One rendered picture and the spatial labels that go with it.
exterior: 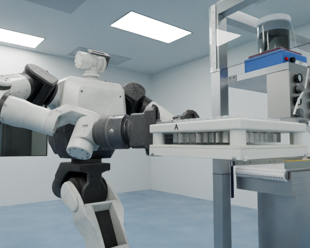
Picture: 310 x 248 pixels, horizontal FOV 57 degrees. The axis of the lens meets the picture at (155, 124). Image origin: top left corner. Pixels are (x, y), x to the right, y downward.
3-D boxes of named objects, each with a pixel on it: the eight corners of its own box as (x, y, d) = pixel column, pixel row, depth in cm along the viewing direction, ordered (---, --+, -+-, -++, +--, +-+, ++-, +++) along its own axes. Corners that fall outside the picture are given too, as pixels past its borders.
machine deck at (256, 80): (289, 71, 116) (288, 61, 116) (219, 87, 147) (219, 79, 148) (356, 88, 150) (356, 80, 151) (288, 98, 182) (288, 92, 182)
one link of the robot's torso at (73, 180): (61, 205, 113) (62, 175, 114) (92, 201, 121) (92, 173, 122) (76, 211, 103) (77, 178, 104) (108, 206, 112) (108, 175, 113)
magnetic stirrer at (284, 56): (285, 64, 120) (284, 43, 121) (244, 75, 138) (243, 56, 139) (310, 71, 132) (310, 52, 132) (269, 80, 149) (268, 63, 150)
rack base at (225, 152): (307, 155, 62) (307, 144, 62) (240, 160, 47) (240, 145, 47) (217, 152, 81) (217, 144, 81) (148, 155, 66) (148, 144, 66)
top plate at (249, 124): (307, 132, 62) (306, 123, 62) (240, 129, 47) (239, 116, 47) (217, 135, 81) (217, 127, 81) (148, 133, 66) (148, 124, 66)
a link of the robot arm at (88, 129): (110, 108, 73) (72, 110, 77) (100, 142, 67) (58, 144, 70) (126, 133, 82) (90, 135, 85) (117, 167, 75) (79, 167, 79)
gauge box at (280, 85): (291, 117, 114) (289, 68, 116) (267, 119, 123) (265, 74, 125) (319, 120, 126) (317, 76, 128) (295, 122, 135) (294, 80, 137)
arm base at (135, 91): (122, 127, 128) (108, 111, 132) (143, 119, 136) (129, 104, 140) (130, 102, 118) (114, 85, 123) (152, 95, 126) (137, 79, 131)
